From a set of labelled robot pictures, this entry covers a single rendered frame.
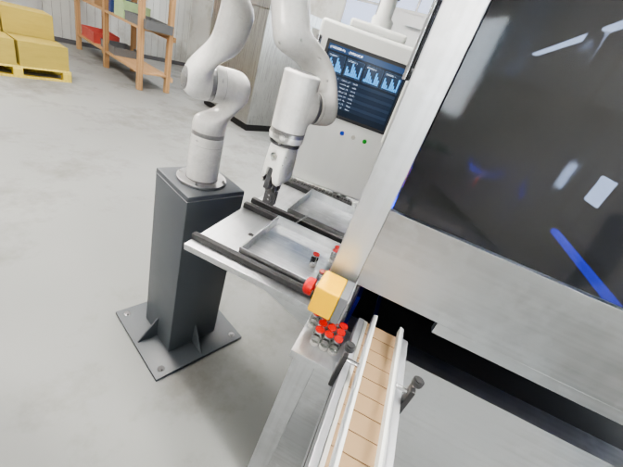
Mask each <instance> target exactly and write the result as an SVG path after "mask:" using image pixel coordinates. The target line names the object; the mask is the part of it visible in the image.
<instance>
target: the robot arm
mask: <svg viewBox="0 0 623 467"><path fill-rule="evenodd" d="M271 10H272V26H273V40H274V43H275V45H276V47H277V48H278V49H279V50H280V51H281V52H283V53H284V54H286V55H287V56H288V57H290V58H291V59H293V60H294V61H295V62H296V63H297V64H298V65H299V66H300V67H301V68H302V69H303V70H302V69H297V68H292V67H286V68H285V69H284V74H283V78H282V81H281V85H280V90H279V94H278V97H277V101H276V105H275V110H274V114H273V120H272V125H271V128H270V130H269V131H270V132H269V135H270V141H271V144H270V147H269V150H268V153H267V156H266V159H265V161H264V165H263V169H262V173H261V179H262V180H263V181H264V184H263V188H265V192H264V196H263V200H262V202H263V203H265V204H267V205H269V206H273V205H275V202H276V199H277V196H278V192H277V191H279V190H280V187H281V184H283V183H285V182H287V181H288V180H290V179H291V177H292V173H293V170H294V166H295V162H296V158H297V153H298V149H299V146H300V145H302V143H303V139H304V136H305V133H306V130H307V128H308V126H309V125H310V124H311V125H317V126H328V125H330V124H332V123H333V122H334V121H335V119H336V117H337V108H338V98H337V77H336V74H335V70H334V67H333V65H332V62H331V60H330V58H329V56H328V55H327V53H326V52H325V51H324V49H323V48H322V46H321V45H320V44H319V42H318V41H317V40H316V39H315V37H314V36H313V34H312V29H311V10H310V0H271ZM253 22H254V9H253V6H252V4H251V2H250V0H222V1H221V6H220V9H219V13H218V17H217V19H216V23H215V26H214V29H213V32H212V34H211V36H210V38H209V40H208V41H207V42H206V43H204V44H203V45H202V46H201V47H200V48H199V49H198V50H197V51H196V52H195V53H194V54H193V55H192V56H191V57H190V58H189V59H188V60H187V61H186V63H185V64H184V67H183V69H182V73H181V85H182V87H183V89H184V91H185V92H186V93H187V94H188V95H189V96H191V97H193V98H195V99H199V100H204V101H210V102H214V103H218V104H217V105H216V106H215V107H212V108H210V109H207V110H204V111H201V112H198V113H197V114H196V115H195V116H194V118H193V121H192V127H191V135H190V143H189V151H188V159H187V167H185V168H181V169H179V170H178V171H177V172H176V178H177V180H178V181H179V182H181V183H183V184H184V185H187V186H189V187H192V188H195V189H199V190H206V191H213V190H219V189H222V188H224V187H225V185H226V180H225V178H224V177H223V176H222V175H221V174H220V173H219V169H220V164H221V158H222V152H223V143H224V137H225V132H226V128H227V125H228V122H229V121H230V119H231V118H232V117H233V116H234V115H235V114H236V113H237V112H238V111H240V110H241V109H242V108H243V107H244V106H245V104H246V103H247V102H248V100H249V97H250V92H251V89H250V83H249V80H248V77H247V76H246V75H245V74H244V73H243V72H241V71H239V70H236V69H230V68H226V67H223V66H219V65H221V64H222V63H223V62H225V61H227V60H229V59H231V58H233V57H235V56H237V55H238V54H239V53H240V52H241V50H242V49H243V47H244V46H245V44H246V42H247V39H248V37H249V34H250V31H251V28H252V25H253Z"/></svg>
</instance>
